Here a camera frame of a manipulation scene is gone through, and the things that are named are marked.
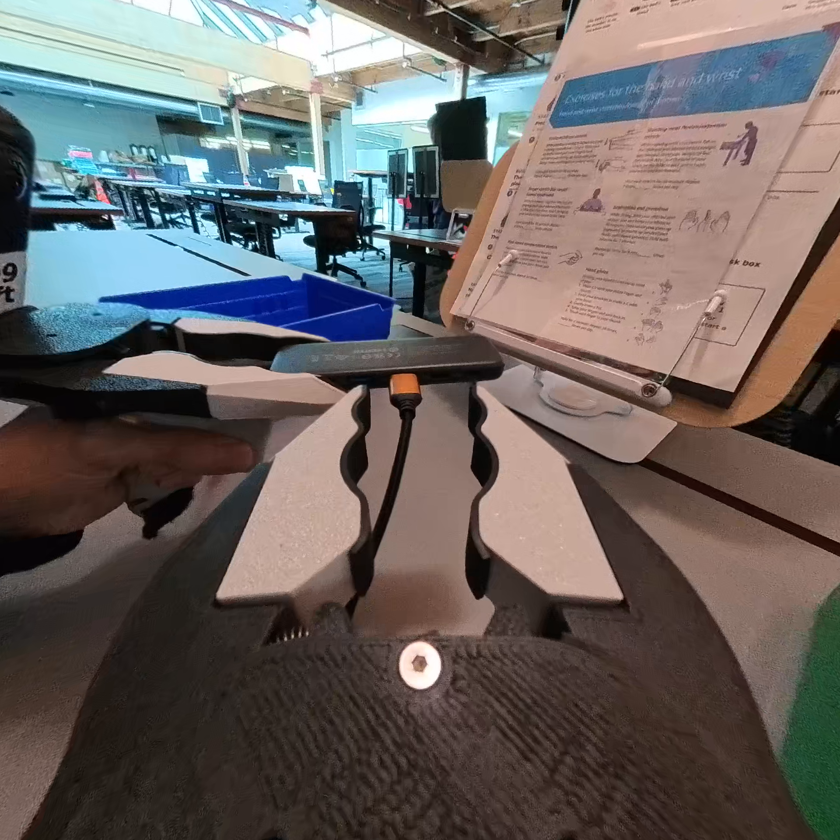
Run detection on person's left hand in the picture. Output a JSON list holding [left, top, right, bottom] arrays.
[[0, 415, 258, 540]]

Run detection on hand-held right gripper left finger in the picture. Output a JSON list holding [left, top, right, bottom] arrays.
[[214, 385, 375, 614]]

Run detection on green plastic bin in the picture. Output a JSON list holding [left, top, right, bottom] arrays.
[[781, 584, 840, 840]]

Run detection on printed instruction sheets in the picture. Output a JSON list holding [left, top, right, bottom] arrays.
[[453, 0, 840, 395]]

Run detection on white wooden-edged table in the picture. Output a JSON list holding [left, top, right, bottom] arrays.
[[26, 227, 368, 309]]

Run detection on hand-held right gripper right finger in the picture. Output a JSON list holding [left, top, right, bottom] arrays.
[[467, 386, 626, 632]]

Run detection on black office chair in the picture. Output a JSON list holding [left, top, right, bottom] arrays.
[[303, 180, 388, 287]]

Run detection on blue plastic bin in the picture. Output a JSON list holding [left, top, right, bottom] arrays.
[[98, 272, 398, 343]]

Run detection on wooden document stand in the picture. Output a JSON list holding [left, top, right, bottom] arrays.
[[438, 0, 840, 463]]

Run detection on black cable orange plugs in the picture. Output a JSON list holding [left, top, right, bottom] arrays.
[[344, 373, 422, 614]]

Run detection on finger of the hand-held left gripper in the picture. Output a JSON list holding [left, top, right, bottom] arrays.
[[104, 351, 347, 422], [172, 317, 330, 358]]

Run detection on dark grey usb hub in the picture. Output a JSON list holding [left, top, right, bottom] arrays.
[[270, 336, 505, 388]]

